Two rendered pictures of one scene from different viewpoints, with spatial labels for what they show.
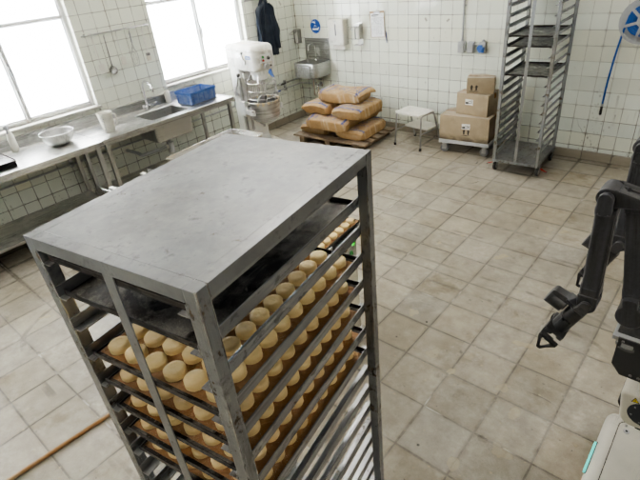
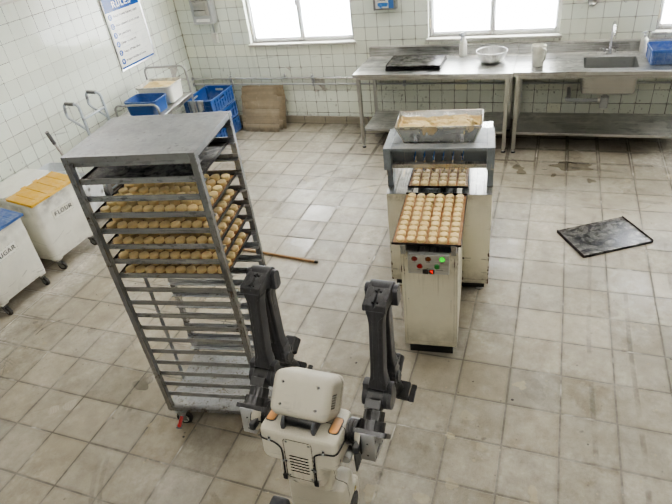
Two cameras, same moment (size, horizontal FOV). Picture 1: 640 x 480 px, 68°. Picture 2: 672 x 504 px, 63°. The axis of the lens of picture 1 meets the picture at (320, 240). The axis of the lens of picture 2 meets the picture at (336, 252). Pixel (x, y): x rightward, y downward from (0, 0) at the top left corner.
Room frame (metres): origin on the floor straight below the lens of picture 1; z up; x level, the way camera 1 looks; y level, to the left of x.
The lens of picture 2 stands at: (0.89, -2.39, 2.70)
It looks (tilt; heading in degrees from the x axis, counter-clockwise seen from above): 34 degrees down; 70
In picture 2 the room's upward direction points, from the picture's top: 8 degrees counter-clockwise
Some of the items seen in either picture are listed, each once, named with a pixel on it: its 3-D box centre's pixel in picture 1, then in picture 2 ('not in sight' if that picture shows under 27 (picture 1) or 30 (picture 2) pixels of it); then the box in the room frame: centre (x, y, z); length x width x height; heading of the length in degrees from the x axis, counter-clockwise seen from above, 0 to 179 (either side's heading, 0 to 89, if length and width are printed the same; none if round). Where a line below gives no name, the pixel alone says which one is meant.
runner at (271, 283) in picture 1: (293, 256); (139, 179); (0.89, 0.06, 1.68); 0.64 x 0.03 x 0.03; 146
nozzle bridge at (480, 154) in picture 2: not in sight; (439, 160); (2.80, 0.56, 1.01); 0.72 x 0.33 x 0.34; 142
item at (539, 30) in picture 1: (540, 30); not in sight; (4.91, -2.37, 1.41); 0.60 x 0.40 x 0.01; 139
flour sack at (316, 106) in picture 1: (329, 102); not in sight; (6.65, -0.33, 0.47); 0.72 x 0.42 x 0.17; 137
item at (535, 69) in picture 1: (534, 69); not in sight; (4.91, -2.37, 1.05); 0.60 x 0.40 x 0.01; 139
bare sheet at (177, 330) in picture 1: (224, 243); (156, 160); (0.99, 0.23, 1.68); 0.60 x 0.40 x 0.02; 146
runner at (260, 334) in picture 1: (298, 289); (145, 196); (0.89, 0.06, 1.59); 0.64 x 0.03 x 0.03; 146
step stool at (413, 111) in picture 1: (417, 126); not in sight; (5.96, -1.42, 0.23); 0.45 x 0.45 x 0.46; 38
